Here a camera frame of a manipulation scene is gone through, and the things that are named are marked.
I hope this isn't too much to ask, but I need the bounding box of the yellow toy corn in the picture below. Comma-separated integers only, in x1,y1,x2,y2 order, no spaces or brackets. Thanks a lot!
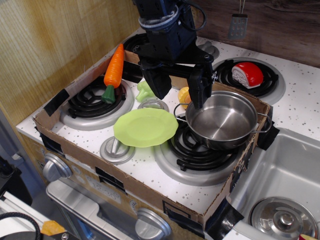
178,86,192,109

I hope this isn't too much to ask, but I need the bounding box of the middle silver stovetop knob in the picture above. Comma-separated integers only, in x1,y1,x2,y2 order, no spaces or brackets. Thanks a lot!
138,99,170,112

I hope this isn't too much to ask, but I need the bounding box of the orange toy carrot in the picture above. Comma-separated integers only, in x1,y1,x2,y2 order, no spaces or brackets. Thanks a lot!
101,43,124,104

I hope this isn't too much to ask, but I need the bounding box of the front right black burner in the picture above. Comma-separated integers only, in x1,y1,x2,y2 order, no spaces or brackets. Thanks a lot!
154,115,245,187

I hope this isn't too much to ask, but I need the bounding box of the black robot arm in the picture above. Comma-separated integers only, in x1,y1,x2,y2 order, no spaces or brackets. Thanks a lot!
133,0,214,109

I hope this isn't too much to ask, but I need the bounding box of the silver stovetop knob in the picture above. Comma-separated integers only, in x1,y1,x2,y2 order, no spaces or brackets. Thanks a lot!
99,136,135,165
198,41,220,59
138,99,170,112

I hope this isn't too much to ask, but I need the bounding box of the black burner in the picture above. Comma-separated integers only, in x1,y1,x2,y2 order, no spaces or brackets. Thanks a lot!
213,57,286,105
123,33,149,54
60,76,134,131
154,115,245,187

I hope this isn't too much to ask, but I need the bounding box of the silver oven door handle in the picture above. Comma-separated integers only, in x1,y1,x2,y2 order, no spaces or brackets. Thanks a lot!
46,180,120,240

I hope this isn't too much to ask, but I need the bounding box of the red white toy cheese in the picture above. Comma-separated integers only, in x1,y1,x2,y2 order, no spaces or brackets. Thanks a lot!
231,61,264,89

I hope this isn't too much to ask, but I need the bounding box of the silver oven knob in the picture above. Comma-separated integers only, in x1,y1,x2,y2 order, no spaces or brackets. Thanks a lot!
135,207,172,240
42,153,73,182

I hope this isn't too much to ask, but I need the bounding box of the back left black burner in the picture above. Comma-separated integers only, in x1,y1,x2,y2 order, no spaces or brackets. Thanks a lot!
123,33,149,54

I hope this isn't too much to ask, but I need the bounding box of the back right black burner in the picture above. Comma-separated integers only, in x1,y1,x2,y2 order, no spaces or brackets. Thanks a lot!
213,57,286,105

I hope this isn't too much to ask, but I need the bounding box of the left silver oven knob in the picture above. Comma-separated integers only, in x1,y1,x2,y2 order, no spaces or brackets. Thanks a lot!
42,153,73,182

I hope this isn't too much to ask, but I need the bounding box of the yellow sponge piece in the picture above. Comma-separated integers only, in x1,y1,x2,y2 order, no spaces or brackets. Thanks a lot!
40,220,66,236

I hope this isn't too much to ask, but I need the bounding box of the black cable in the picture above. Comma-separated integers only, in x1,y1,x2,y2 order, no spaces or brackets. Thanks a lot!
0,211,42,240

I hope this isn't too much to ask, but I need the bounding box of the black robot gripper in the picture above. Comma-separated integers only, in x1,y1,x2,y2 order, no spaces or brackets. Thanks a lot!
133,23,214,109

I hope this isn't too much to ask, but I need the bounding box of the front silver stovetop knob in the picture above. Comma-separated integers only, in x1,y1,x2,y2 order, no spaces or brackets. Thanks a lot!
99,136,135,165

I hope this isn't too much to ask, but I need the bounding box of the back silver stovetop knob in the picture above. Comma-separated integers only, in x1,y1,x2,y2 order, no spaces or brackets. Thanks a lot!
198,41,220,59

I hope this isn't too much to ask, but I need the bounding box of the right silver oven knob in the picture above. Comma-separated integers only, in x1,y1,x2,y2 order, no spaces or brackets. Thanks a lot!
135,207,172,240

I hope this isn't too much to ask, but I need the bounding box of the grey hanging spatula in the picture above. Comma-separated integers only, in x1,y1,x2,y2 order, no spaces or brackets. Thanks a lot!
227,0,248,40

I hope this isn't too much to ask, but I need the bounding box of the silver pot lid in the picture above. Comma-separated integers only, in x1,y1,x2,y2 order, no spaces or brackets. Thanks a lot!
249,197,320,240

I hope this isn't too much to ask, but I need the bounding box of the green toy broccoli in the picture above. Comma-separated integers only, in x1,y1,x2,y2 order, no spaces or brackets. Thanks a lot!
135,81,155,103

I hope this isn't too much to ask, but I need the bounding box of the stainless steel pot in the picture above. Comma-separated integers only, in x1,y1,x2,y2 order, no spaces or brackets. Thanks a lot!
174,90,272,151

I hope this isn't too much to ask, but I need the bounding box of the front left black burner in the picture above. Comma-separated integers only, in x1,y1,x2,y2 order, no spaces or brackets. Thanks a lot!
60,76,134,131

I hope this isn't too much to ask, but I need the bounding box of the grey metal sink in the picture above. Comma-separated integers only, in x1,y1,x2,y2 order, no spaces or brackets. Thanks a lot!
227,128,320,240

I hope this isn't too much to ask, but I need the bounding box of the light green plastic plate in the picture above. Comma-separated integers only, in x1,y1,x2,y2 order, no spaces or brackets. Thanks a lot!
113,108,179,148

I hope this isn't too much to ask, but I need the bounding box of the brown cardboard fence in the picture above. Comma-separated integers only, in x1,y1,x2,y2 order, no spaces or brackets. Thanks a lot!
33,55,271,240

